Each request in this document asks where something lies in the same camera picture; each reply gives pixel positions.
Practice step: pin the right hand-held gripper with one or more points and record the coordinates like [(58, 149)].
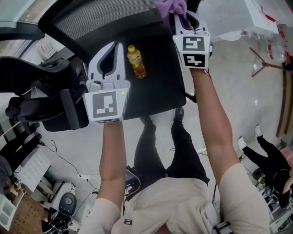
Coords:
[(193, 51)]

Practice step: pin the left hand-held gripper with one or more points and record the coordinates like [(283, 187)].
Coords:
[(104, 105)]

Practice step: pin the purple cleaning cloth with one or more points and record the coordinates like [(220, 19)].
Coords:
[(170, 8)]

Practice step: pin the black mesh-back office chair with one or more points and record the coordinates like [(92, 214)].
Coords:
[(158, 75)]

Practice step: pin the person's left forearm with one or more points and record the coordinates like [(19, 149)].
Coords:
[(113, 155)]

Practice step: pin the person's right forearm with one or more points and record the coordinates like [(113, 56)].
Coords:
[(213, 118)]

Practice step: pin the black padded office chair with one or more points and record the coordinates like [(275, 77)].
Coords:
[(45, 91)]

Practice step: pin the yellow drink bottle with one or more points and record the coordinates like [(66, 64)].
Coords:
[(137, 62)]

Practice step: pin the white desk telephone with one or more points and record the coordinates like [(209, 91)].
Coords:
[(47, 48)]

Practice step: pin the person's left shoe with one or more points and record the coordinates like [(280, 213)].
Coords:
[(148, 120)]

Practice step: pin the wooden coat stand base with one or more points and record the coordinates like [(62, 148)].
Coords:
[(265, 64)]

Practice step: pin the person's right shoe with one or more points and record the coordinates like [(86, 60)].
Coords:
[(178, 114)]

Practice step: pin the clear water jug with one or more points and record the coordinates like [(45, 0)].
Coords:
[(275, 49)]

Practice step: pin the white power strip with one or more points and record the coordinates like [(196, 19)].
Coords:
[(90, 177)]

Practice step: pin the person's black trousers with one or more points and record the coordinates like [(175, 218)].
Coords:
[(185, 150)]

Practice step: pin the black waist-worn device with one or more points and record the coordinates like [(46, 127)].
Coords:
[(132, 180)]

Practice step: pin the white drawer cabinet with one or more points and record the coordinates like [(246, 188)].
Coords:
[(34, 168)]

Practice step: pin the black round-topped device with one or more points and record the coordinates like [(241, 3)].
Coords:
[(67, 202)]

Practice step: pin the person's beige shirt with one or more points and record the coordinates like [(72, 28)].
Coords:
[(174, 205)]

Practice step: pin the brown perforated board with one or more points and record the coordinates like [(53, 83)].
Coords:
[(27, 214)]

